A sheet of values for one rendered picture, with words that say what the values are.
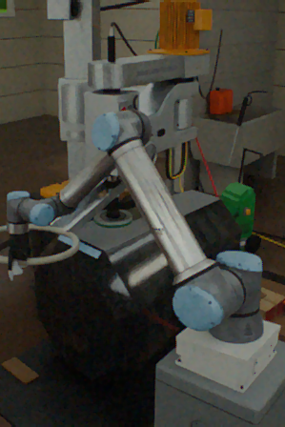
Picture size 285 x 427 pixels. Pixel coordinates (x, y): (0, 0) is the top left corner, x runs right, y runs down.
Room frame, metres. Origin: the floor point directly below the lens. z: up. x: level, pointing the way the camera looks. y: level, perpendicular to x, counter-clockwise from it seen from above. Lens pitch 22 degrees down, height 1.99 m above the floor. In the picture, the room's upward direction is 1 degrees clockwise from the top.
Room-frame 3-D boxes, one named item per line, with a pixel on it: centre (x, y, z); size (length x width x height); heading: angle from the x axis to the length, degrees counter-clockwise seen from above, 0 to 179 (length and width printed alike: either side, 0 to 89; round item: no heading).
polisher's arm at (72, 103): (3.45, 0.21, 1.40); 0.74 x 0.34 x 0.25; 69
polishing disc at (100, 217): (2.75, 0.16, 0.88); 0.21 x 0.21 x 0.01
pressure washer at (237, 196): (4.21, -0.80, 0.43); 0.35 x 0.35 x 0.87; 33
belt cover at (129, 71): (3.04, -0.04, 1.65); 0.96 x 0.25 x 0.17; 145
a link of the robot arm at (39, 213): (1.94, 0.41, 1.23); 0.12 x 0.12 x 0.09; 50
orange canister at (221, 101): (6.06, -0.92, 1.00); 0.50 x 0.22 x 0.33; 143
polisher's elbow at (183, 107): (3.29, -0.21, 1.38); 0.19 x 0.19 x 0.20
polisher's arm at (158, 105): (3.07, -0.07, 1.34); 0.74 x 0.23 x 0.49; 145
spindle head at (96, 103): (2.82, 0.12, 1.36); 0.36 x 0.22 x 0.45; 145
